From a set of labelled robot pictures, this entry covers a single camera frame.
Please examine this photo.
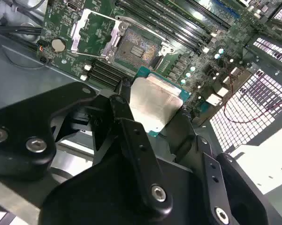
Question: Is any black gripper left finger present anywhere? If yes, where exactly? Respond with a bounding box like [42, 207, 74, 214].
[0, 78, 173, 218]

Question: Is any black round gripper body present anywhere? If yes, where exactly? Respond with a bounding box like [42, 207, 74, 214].
[38, 152, 211, 225]

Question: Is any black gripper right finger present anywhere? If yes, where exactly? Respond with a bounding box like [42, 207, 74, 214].
[165, 106, 274, 225]

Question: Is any silver-topped green CPU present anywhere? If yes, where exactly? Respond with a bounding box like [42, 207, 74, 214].
[129, 66, 192, 139]

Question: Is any metal CPU socket cover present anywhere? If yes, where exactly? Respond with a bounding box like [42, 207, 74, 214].
[70, 8, 130, 62]

